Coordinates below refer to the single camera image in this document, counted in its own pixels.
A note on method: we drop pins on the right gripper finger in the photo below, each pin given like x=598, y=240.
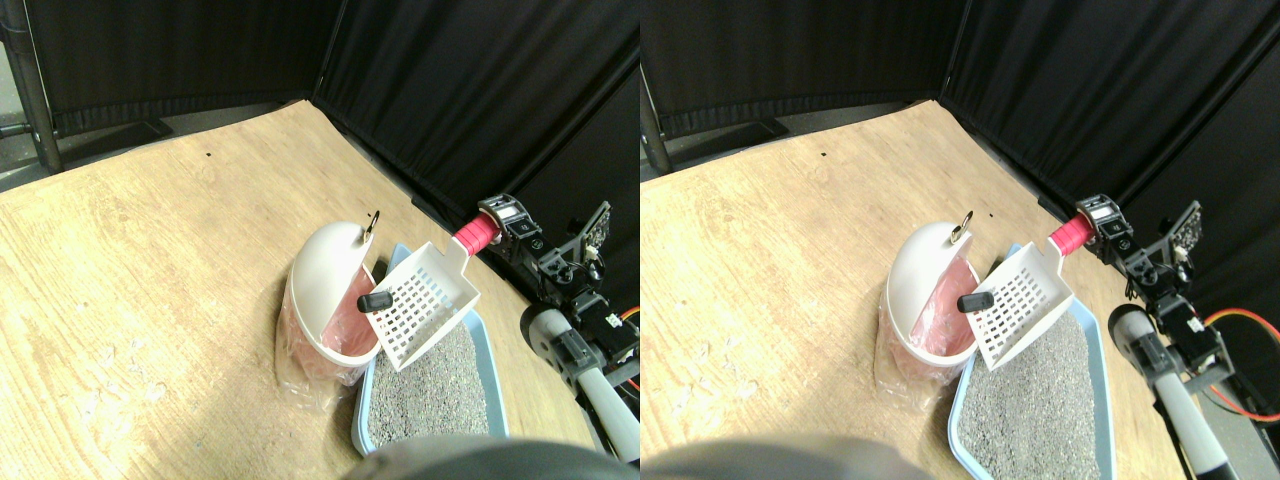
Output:
x=508, y=215
x=1103, y=216

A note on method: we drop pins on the black lump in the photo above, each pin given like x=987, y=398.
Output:
x=374, y=301
x=976, y=301

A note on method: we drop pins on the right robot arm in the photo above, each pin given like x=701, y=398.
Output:
x=1190, y=420
x=600, y=400

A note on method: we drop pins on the grey curtain stand pole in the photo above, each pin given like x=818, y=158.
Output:
x=655, y=130
x=35, y=100

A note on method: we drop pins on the white bin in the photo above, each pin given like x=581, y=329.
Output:
x=325, y=270
x=925, y=270

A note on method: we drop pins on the blue litter tray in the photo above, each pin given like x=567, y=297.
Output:
x=1030, y=410
x=430, y=400

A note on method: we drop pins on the black bracket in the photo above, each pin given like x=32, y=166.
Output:
x=597, y=225
x=1187, y=225

